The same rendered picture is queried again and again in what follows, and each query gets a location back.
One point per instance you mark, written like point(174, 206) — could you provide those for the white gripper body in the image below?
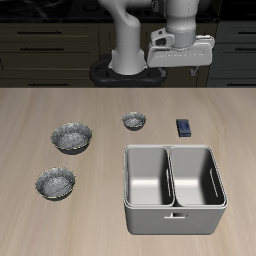
point(186, 55)

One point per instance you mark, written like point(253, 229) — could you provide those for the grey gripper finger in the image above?
point(162, 71)
point(194, 70)

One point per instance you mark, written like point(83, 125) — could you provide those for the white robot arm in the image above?
point(128, 40)

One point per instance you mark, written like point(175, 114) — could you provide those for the small grey speckled bowl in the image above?
point(133, 120)

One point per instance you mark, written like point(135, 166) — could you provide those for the dark blue cream cheese box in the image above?
point(183, 128)

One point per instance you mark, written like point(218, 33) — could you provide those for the large grey speckled bowl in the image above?
point(71, 137)

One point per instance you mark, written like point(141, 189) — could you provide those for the medium grey speckled bowl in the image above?
point(55, 183)

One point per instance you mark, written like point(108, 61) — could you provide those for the dark kitchen cupboards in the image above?
point(46, 50)

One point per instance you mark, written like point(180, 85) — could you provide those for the white basket with two bins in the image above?
point(175, 190)

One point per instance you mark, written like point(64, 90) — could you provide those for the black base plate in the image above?
point(100, 75)

